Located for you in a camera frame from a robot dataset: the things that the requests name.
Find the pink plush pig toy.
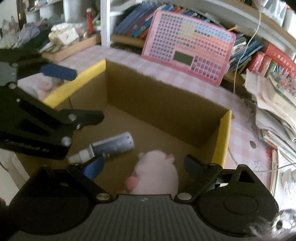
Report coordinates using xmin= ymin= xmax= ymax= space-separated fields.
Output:
xmin=117 ymin=150 xmax=179 ymax=198

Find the grey spray bottle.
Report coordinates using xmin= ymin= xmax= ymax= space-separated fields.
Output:
xmin=67 ymin=132 xmax=134 ymax=164

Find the wooden chess board box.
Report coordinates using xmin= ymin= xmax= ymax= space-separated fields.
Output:
xmin=42 ymin=34 xmax=101 ymax=62

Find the tissue pack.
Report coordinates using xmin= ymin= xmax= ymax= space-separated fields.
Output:
xmin=48 ymin=23 xmax=79 ymax=46

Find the red pen with watch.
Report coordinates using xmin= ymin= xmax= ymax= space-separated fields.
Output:
xmin=86 ymin=8 xmax=94 ymax=35

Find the pile of dark clothes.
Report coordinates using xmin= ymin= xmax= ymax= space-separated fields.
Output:
xmin=1 ymin=17 xmax=53 ymax=50

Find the yellow cardboard box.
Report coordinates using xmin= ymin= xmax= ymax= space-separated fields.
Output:
xmin=16 ymin=59 xmax=233 ymax=195

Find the row of leaning books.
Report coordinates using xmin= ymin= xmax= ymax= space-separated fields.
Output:
xmin=113 ymin=1 xmax=211 ymax=39

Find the stack of papers and magazines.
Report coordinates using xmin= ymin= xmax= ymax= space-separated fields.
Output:
xmin=244 ymin=71 xmax=295 ymax=161

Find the pink keyboard learning toy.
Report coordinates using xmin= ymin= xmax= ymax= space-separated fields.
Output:
xmin=142 ymin=10 xmax=236 ymax=86

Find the white shelf post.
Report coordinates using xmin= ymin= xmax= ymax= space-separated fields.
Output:
xmin=100 ymin=0 xmax=111 ymax=47

